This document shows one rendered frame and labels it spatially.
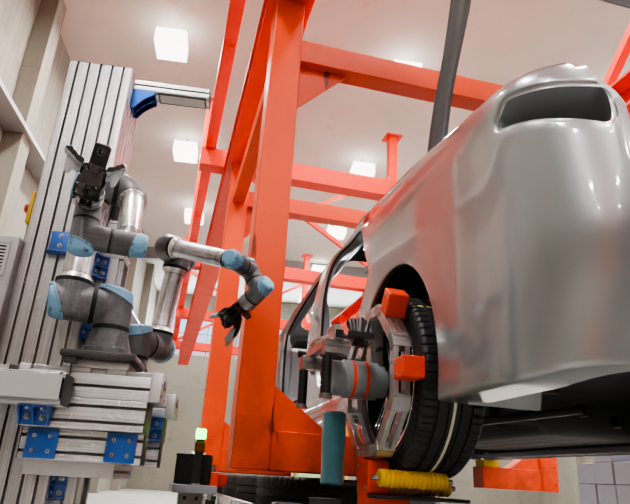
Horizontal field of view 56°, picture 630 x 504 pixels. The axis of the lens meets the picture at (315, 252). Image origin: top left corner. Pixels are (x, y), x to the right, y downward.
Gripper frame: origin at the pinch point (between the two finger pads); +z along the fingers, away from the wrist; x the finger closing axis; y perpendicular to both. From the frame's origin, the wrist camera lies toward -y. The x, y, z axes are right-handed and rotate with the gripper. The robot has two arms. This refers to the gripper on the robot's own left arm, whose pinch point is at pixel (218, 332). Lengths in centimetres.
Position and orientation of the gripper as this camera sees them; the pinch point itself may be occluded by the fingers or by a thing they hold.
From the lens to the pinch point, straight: 262.4
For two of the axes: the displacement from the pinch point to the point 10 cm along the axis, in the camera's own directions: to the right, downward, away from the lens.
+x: 5.4, 7.7, -3.3
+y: -4.9, -0.3, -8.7
